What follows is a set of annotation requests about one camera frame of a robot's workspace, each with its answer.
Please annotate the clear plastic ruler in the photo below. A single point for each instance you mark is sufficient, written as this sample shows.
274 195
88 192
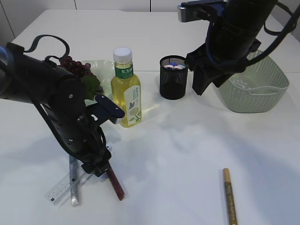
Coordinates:
60 193

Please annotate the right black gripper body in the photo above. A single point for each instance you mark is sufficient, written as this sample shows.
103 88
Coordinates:
231 38

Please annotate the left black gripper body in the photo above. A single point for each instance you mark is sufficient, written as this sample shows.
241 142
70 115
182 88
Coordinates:
75 130

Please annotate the red glitter pen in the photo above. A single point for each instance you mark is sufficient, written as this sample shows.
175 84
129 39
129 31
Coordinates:
115 183

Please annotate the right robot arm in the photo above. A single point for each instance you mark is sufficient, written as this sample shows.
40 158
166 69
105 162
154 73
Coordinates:
253 8

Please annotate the yellow tea drink bottle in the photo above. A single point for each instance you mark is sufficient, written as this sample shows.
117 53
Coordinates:
126 87

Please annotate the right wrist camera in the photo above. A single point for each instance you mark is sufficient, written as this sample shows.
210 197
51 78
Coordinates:
208 10

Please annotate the gold marker pen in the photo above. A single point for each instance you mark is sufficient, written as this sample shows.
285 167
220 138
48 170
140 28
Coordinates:
230 204

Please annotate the blue scissors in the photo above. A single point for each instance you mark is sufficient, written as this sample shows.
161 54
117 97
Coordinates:
173 63

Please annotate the silver glitter pen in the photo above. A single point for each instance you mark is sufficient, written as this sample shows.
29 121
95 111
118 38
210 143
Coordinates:
74 186

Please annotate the clear plastic sheet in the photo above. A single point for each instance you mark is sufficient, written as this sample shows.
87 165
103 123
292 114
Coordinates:
242 84

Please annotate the pink scissors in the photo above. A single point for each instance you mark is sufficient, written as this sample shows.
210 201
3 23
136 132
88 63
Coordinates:
176 67

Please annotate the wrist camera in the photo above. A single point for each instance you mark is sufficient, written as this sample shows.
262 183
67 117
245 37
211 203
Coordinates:
104 109
208 10

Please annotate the artificial purple grape bunch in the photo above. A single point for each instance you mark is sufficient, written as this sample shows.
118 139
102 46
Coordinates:
83 71

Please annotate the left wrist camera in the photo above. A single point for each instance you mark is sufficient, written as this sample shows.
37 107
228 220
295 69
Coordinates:
104 109

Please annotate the black mesh pen holder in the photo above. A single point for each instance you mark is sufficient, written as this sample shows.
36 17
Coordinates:
172 83

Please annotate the green plastic woven basket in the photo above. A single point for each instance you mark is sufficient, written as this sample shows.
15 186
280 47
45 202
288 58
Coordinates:
268 82

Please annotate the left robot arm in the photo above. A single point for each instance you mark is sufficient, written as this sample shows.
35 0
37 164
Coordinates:
23 78

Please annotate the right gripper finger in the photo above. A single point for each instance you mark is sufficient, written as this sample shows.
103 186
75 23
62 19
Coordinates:
203 77
220 80

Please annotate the green scalloped plastic plate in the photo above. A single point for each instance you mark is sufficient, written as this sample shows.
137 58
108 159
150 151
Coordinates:
104 71

